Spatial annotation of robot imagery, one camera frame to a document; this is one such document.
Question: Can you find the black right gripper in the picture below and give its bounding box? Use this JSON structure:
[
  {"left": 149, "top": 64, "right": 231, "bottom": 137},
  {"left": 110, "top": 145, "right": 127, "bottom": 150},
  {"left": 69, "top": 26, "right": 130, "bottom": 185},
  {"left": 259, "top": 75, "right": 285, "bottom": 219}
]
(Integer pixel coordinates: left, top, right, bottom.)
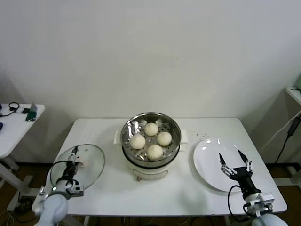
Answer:
[{"left": 218, "top": 150, "right": 260, "bottom": 196}]

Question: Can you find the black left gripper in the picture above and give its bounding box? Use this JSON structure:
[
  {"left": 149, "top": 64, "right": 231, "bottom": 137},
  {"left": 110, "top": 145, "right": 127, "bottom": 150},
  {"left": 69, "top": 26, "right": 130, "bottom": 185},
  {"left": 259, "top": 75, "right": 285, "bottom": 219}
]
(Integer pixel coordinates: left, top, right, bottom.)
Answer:
[{"left": 62, "top": 145, "right": 80, "bottom": 182}]

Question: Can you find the glass pot lid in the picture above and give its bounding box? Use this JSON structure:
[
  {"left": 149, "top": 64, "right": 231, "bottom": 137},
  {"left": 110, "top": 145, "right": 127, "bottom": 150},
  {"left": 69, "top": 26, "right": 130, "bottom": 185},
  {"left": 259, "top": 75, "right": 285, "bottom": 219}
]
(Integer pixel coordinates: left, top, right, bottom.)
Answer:
[{"left": 49, "top": 144, "right": 106, "bottom": 191}]

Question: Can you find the white steamed baozi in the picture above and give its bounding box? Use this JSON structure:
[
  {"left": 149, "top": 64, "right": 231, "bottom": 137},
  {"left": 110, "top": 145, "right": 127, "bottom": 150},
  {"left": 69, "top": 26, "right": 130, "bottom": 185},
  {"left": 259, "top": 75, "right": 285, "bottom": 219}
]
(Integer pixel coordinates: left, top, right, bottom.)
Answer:
[
  {"left": 130, "top": 134, "right": 146, "bottom": 150},
  {"left": 146, "top": 144, "right": 163, "bottom": 161},
  {"left": 143, "top": 122, "right": 158, "bottom": 137},
  {"left": 156, "top": 131, "right": 172, "bottom": 146}
]

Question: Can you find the perforated steel steamer basket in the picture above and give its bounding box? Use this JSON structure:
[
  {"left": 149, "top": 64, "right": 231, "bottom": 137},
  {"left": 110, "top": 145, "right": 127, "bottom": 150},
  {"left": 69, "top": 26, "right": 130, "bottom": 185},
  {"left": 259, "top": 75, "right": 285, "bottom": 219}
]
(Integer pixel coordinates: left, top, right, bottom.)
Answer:
[{"left": 120, "top": 112, "right": 182, "bottom": 161}]

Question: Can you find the white oval plate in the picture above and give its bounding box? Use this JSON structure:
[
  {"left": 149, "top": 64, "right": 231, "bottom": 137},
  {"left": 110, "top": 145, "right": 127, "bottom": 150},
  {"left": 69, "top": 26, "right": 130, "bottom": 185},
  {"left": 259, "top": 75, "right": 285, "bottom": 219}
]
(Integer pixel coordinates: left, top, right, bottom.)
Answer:
[{"left": 192, "top": 138, "right": 254, "bottom": 192}]

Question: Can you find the brown crumbs scatter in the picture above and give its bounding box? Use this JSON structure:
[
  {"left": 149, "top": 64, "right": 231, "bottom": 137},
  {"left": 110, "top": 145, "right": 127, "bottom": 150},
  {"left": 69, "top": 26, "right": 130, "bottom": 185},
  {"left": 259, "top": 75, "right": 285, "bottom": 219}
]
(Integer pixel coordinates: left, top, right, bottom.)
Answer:
[{"left": 189, "top": 131, "right": 210, "bottom": 139}]

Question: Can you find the green and grey tool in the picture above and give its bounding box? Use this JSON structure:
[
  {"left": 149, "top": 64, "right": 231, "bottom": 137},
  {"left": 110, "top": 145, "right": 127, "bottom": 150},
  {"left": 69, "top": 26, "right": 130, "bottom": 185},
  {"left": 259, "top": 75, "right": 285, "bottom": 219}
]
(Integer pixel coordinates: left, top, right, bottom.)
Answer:
[{"left": 25, "top": 102, "right": 38, "bottom": 122}]

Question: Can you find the white side table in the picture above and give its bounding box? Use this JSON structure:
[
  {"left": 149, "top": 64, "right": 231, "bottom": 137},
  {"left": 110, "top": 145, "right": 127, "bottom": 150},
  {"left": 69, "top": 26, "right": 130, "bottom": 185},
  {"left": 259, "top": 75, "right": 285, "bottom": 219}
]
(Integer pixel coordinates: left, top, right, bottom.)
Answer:
[{"left": 0, "top": 103, "right": 46, "bottom": 211}]

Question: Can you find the white electric cooker pot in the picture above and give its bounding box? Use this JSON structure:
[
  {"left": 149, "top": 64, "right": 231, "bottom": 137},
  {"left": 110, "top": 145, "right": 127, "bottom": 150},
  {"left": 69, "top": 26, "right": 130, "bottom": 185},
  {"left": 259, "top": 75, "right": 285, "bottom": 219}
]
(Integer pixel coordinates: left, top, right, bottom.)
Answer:
[{"left": 113, "top": 128, "right": 190, "bottom": 182}]

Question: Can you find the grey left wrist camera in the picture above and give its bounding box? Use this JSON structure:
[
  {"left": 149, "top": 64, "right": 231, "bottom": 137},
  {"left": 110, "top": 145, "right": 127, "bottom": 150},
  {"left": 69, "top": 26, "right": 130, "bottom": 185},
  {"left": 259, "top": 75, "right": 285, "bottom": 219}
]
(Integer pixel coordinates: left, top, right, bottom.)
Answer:
[{"left": 67, "top": 183, "right": 85, "bottom": 197}]

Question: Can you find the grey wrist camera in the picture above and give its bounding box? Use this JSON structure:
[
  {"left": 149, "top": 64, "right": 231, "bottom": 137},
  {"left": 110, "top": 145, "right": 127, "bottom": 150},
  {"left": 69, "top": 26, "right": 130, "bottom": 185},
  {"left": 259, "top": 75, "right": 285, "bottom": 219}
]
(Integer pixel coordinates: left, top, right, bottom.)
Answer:
[
  {"left": 67, "top": 183, "right": 85, "bottom": 197},
  {"left": 257, "top": 192, "right": 275, "bottom": 208}
]

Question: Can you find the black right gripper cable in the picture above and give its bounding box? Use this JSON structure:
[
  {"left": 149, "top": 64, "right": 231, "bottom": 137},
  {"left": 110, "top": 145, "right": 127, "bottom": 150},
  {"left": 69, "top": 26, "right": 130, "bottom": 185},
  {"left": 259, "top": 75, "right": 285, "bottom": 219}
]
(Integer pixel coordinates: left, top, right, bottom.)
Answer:
[{"left": 227, "top": 185, "right": 251, "bottom": 217}]

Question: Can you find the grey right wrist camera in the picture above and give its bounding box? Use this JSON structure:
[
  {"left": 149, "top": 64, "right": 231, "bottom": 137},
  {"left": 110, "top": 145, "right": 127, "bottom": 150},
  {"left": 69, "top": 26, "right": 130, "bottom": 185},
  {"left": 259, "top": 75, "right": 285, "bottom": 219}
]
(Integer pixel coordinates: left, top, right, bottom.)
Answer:
[{"left": 257, "top": 192, "right": 275, "bottom": 208}]

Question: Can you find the black floor cable bundle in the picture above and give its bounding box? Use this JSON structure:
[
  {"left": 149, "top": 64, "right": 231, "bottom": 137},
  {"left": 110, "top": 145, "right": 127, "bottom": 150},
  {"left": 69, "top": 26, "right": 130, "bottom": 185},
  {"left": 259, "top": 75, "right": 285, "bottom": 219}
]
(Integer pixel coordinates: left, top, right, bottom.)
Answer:
[{"left": 14, "top": 197, "right": 33, "bottom": 223}]

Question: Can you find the black power adapter cable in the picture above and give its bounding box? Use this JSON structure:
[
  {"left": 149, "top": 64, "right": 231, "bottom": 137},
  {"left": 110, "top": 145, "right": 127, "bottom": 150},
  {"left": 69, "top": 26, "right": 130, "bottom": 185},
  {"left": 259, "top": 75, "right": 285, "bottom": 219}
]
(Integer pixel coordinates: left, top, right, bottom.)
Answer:
[{"left": 272, "top": 113, "right": 301, "bottom": 164}]

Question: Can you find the black looped cable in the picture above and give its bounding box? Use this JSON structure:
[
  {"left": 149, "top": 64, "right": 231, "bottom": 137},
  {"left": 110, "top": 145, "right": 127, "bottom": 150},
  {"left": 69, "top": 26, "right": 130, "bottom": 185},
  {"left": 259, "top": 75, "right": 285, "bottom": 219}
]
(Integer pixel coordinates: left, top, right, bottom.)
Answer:
[{"left": 0, "top": 101, "right": 21, "bottom": 118}]

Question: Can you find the white floor cable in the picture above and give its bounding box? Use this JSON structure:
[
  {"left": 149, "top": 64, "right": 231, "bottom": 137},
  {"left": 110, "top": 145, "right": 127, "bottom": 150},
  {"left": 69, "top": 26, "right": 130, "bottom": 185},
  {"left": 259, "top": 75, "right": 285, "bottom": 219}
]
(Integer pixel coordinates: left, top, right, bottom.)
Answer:
[{"left": 0, "top": 210, "right": 15, "bottom": 226}]

